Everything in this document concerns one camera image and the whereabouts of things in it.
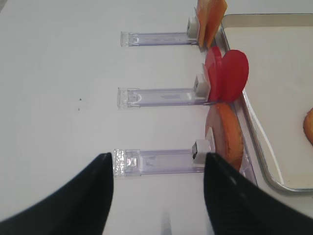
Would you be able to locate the orange cheese slice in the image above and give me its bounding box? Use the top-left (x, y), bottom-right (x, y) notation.
top-left (196, 0), bottom-right (227, 48)

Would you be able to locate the back red tomato slice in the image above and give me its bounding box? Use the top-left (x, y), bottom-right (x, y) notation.
top-left (204, 46), bottom-right (222, 102)

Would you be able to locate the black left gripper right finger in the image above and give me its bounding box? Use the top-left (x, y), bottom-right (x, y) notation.
top-left (203, 153), bottom-right (313, 235)

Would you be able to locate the clear rack with bread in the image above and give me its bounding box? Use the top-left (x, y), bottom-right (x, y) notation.
top-left (113, 139), bottom-right (258, 187)

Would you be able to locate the red tomato slice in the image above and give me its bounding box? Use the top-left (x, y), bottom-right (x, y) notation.
top-left (221, 50), bottom-right (249, 102)
top-left (204, 46), bottom-right (222, 102)

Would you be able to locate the clear rack with tomatoes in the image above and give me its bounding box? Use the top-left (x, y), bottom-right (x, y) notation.
top-left (117, 64), bottom-right (226, 109)

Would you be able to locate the clear rack with cheese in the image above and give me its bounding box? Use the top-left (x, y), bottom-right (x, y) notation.
top-left (120, 16), bottom-right (200, 47)

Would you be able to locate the bread slice on tray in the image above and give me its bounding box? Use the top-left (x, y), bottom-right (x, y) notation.
top-left (303, 108), bottom-right (313, 144)

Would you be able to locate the front red tomato slice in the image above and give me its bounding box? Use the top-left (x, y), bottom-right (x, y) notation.
top-left (221, 50), bottom-right (249, 102)

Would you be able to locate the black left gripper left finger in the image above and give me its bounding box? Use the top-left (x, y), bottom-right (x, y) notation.
top-left (0, 153), bottom-right (114, 235)

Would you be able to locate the metal baking tray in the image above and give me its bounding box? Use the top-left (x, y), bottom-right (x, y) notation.
top-left (221, 13), bottom-right (313, 192)

